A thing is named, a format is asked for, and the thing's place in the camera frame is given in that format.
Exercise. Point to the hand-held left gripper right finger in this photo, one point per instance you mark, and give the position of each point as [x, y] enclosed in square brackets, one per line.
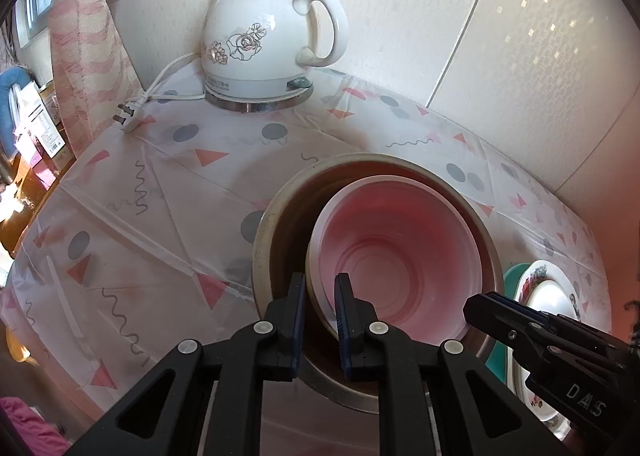
[342, 326]

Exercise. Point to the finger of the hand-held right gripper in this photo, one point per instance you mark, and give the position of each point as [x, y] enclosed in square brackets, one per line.
[495, 318]
[531, 311]

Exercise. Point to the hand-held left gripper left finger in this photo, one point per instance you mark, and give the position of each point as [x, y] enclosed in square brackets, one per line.
[299, 321]

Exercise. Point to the white plate with red print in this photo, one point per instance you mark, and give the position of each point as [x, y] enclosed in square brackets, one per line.
[550, 293]

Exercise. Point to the pink plastic bowl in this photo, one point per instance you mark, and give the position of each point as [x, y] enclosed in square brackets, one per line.
[400, 256]

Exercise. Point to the brown ceramic bowl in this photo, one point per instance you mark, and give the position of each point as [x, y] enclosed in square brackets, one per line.
[290, 216]

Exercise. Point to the teal plate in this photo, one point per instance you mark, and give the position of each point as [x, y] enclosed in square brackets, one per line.
[511, 286]

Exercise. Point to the white patterned tablecloth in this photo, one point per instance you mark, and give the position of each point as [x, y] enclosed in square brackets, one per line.
[175, 216]

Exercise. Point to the chrome kettle base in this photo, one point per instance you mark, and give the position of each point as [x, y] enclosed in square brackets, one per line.
[250, 106]

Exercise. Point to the pink cloth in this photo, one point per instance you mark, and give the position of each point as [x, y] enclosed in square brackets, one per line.
[25, 421]

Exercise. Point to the white ceramic electric kettle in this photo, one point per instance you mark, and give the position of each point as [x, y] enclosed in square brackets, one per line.
[250, 11]

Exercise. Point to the white printed box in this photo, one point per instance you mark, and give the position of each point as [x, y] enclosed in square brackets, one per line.
[37, 121]

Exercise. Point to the pink striped curtain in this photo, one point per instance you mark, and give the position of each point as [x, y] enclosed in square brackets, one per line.
[85, 36]

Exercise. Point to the blue padded roll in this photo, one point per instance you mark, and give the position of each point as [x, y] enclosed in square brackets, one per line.
[7, 86]

